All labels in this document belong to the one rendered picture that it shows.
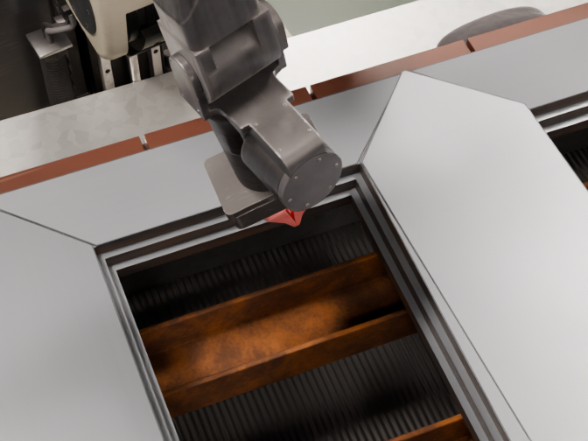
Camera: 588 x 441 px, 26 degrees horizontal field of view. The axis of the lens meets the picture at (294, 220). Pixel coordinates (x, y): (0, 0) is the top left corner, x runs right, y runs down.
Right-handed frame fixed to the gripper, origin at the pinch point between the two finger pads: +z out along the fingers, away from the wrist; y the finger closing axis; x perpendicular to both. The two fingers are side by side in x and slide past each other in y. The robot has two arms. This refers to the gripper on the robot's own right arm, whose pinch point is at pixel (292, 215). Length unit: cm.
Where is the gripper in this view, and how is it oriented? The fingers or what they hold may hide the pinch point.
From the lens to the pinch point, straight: 117.5
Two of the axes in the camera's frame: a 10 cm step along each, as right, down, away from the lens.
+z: 2.4, 5.0, 8.4
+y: 9.0, -4.3, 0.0
